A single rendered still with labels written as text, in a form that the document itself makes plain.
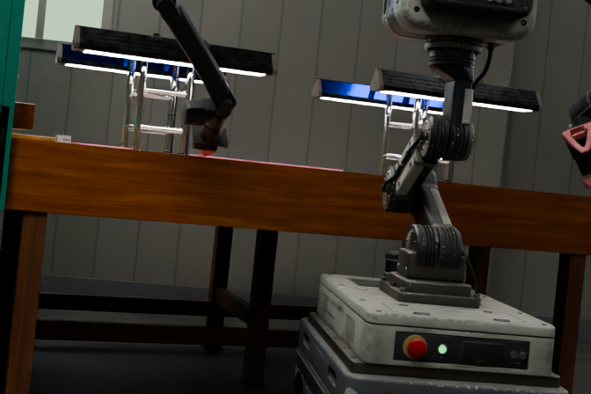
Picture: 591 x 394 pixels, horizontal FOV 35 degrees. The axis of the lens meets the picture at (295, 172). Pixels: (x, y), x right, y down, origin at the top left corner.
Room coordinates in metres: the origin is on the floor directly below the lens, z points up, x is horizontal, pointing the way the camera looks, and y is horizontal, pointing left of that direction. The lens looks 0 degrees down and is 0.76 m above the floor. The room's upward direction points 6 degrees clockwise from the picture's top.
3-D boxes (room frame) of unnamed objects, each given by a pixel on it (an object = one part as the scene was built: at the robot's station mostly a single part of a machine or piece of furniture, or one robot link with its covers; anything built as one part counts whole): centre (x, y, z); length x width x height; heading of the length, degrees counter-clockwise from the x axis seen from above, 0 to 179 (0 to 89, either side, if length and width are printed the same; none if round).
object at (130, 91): (3.29, 0.55, 0.90); 0.20 x 0.19 x 0.45; 109
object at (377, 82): (3.15, -0.52, 1.08); 0.62 x 0.08 x 0.07; 109
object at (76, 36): (2.83, 0.39, 1.08); 0.62 x 0.08 x 0.07; 109
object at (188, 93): (2.91, 0.42, 0.90); 0.20 x 0.19 x 0.45; 109
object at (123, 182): (2.72, -0.11, 0.67); 1.81 x 0.12 x 0.19; 109
